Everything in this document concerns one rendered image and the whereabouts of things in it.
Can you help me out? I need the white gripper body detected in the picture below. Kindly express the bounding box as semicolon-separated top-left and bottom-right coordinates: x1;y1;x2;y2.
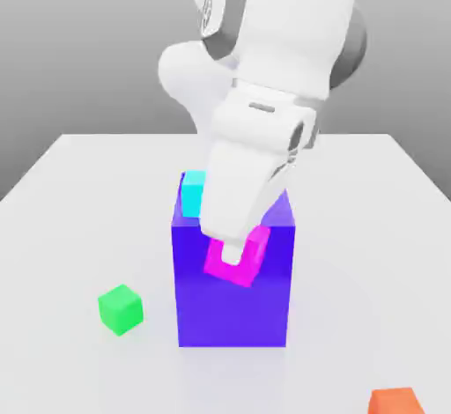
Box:
199;79;321;247

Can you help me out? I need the small magenta cube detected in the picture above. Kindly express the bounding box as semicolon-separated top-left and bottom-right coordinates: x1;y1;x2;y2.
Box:
203;225;272;289

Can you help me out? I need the small cyan cube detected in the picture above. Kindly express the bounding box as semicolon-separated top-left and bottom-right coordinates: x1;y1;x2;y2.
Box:
180;169;208;218

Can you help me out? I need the small green cube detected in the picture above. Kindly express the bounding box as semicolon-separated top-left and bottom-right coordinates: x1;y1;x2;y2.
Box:
97;283;144;337

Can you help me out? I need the small orange cube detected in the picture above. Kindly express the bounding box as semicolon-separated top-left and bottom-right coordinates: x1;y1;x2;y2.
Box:
367;387;426;414

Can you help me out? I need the large purple box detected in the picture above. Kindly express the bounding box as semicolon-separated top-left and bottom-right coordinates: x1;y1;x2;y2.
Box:
171;170;296;349

